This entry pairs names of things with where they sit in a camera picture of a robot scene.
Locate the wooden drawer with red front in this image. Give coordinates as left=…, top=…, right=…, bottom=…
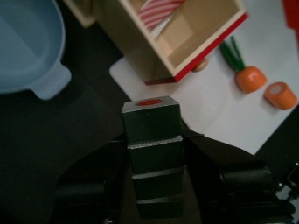
left=92, top=0, right=250, bottom=86

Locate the white cutting board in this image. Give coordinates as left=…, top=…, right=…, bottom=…
left=108, top=0, right=299, bottom=156

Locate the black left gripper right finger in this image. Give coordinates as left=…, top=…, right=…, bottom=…
left=182, top=122, right=297, bottom=224

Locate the red object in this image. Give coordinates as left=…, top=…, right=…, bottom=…
left=282, top=0, right=299, bottom=45

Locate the wooden cabinet frame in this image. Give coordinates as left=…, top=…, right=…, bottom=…
left=62, top=0, right=98, bottom=29

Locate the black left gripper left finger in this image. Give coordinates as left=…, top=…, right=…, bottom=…
left=50, top=134, right=128, bottom=224

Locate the red white striped toy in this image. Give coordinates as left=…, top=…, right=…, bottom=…
left=136, top=0, right=187, bottom=39

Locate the dark green toy sushi roll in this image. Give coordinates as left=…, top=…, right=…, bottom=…
left=120, top=95, right=186, bottom=220

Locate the toy carrot top with greens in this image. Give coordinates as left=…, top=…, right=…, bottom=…
left=219, top=35, right=269, bottom=95

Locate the orange toy carrot piece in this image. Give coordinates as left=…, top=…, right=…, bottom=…
left=263, top=81, right=299, bottom=111

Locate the light blue plastic bowl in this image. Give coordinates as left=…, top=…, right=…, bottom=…
left=0, top=0, right=72, bottom=102

